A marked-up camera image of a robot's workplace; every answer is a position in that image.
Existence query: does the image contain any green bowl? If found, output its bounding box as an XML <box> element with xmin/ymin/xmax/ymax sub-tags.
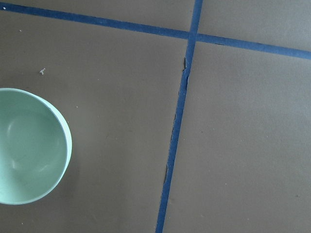
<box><xmin>0</xmin><ymin>88</ymin><xmax>72</xmax><ymax>205</ymax></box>

